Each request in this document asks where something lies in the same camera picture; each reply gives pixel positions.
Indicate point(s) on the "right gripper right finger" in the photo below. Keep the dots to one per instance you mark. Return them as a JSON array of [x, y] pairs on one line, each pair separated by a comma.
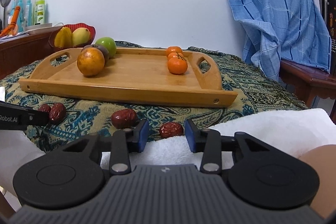
[[208, 142]]

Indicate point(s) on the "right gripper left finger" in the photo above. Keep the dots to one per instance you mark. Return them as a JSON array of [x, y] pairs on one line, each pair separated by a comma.
[[125, 141]]

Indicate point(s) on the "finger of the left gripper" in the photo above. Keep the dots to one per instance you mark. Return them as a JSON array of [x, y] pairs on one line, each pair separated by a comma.
[[39, 118]]

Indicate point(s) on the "red jujube date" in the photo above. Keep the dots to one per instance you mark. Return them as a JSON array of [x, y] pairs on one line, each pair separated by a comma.
[[170, 129], [124, 118], [44, 108], [57, 113]]

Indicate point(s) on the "large orange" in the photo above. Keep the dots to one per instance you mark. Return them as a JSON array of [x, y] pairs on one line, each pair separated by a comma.
[[90, 62]]

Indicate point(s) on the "mandarin with stem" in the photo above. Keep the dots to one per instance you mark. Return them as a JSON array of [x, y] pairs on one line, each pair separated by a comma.
[[177, 66]]

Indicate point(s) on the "wooden sideboard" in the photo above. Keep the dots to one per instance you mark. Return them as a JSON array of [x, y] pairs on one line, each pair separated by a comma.
[[22, 51]]

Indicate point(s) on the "wooden serving tray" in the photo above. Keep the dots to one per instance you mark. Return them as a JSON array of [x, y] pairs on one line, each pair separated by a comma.
[[134, 75]]

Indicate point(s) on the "patterned green table cloth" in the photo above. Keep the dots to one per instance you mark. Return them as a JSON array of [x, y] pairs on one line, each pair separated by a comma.
[[256, 94]]

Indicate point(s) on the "yellow starfruit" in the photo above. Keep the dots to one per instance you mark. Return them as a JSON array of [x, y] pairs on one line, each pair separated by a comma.
[[63, 38]]

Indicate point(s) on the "white towel right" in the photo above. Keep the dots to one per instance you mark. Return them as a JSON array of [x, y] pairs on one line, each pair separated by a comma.
[[293, 132]]

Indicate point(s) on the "teal spray bottle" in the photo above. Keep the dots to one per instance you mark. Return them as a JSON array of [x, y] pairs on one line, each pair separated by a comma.
[[20, 19], [28, 13]]

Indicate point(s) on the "dark purple round fruit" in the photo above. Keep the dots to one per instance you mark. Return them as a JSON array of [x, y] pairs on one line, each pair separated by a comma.
[[101, 48]]

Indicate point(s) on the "middle mandarin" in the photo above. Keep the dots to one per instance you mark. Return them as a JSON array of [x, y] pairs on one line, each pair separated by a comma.
[[177, 55]]

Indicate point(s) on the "white flat box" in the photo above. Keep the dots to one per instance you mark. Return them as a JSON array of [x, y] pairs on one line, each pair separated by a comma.
[[41, 28]]

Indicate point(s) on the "yellow mango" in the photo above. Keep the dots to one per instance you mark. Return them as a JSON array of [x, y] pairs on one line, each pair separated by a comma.
[[80, 36]]

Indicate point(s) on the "far mandarin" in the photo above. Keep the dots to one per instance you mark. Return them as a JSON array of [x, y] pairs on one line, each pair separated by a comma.
[[173, 49]]

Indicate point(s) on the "green apple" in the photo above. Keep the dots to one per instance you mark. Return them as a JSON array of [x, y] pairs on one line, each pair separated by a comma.
[[109, 44]]

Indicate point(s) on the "red fruit bowl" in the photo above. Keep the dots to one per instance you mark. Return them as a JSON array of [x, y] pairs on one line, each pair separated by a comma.
[[72, 27]]

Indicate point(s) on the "green white bottle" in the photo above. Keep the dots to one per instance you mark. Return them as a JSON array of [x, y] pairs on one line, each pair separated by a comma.
[[40, 12]]

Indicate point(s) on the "dark wooden side table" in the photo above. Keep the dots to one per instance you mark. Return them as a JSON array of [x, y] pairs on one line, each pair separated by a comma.
[[308, 82]]

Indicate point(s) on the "blue checked cloth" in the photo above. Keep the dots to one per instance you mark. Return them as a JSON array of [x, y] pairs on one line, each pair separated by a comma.
[[279, 30]]

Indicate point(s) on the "dark patterned cabinet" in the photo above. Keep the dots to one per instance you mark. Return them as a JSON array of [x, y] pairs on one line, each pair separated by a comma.
[[331, 25]]

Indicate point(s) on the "orange handled tool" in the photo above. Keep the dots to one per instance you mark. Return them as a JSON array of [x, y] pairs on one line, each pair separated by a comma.
[[13, 23]]

